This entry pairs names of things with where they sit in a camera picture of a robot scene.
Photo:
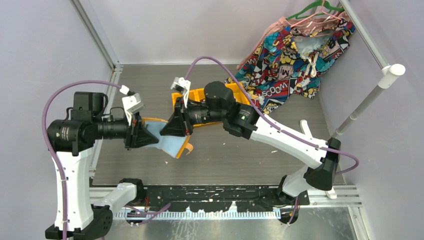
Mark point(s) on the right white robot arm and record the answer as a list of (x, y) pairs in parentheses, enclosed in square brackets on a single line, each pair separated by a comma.
[(218, 104)]

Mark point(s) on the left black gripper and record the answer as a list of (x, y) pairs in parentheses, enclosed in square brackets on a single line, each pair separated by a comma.
[(138, 136)]

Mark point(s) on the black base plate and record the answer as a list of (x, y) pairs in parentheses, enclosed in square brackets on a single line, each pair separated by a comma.
[(213, 202)]

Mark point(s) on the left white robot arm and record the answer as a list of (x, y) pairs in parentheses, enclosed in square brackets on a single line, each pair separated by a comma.
[(72, 142)]

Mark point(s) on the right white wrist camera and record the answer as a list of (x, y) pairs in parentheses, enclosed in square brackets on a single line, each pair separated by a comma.
[(182, 86)]

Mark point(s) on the right yellow bin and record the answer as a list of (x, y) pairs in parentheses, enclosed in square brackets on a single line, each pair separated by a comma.
[(238, 94)]

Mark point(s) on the middle yellow bin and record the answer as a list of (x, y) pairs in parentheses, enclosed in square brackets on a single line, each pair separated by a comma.
[(197, 95)]

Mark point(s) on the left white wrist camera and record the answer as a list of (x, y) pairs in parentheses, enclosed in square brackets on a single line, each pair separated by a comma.
[(131, 102)]

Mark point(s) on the yellow card holder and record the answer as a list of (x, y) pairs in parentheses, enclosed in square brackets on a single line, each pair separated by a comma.
[(174, 146)]

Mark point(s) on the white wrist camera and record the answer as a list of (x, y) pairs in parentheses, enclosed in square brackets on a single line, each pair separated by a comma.
[(182, 86), (131, 102)]

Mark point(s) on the white clothes rail pole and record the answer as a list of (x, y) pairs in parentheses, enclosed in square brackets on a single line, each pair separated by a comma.
[(364, 102)]

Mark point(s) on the colourful comic print shorts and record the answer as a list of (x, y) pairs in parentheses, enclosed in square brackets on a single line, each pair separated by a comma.
[(282, 64)]

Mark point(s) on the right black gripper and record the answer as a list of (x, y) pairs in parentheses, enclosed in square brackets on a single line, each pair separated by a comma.
[(180, 124)]

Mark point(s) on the green hanger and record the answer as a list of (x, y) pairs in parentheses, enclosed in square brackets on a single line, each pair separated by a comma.
[(320, 7)]

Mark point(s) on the pink hanger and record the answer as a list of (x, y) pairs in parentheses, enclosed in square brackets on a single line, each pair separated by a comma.
[(312, 26)]

